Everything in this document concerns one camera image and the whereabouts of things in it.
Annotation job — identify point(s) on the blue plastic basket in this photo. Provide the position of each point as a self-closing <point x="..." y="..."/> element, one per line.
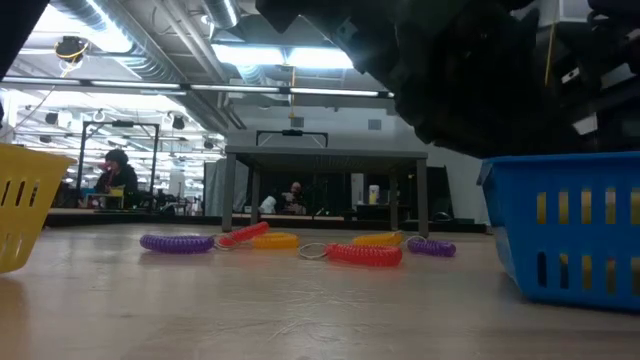
<point x="515" y="240"/>

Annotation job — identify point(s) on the yellow crayon box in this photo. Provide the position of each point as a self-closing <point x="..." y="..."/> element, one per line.
<point x="586" y="207"/>

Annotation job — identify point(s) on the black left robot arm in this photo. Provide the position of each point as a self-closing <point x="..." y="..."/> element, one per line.
<point x="15" y="25"/>

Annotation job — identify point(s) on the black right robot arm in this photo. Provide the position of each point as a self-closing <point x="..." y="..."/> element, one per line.
<point x="600" y="50"/>

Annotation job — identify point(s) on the bright ceiling light panel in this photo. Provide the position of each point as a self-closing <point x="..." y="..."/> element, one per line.
<point x="280" y="56"/>

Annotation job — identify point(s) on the person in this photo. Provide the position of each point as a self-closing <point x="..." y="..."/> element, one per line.
<point x="120" y="180"/>
<point x="296" y="197"/>

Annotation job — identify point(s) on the long ceiling light strip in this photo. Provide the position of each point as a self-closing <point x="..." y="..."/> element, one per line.
<point x="235" y="88"/>

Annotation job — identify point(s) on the grey background cabinet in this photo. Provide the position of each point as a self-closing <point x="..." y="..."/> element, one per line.
<point x="215" y="190"/>

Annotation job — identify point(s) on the yellow plastic basket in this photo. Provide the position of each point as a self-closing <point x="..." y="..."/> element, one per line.
<point x="35" y="230"/>

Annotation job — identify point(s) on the black background rig frame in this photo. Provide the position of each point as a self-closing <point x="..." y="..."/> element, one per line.
<point x="292" y="132"/>
<point x="120" y="123"/>

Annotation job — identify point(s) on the silver ventilation duct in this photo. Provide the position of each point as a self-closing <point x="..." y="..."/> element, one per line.
<point x="135" y="60"/>

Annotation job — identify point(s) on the black aluminium table frame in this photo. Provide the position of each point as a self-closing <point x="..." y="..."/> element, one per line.
<point x="150" y="220"/>

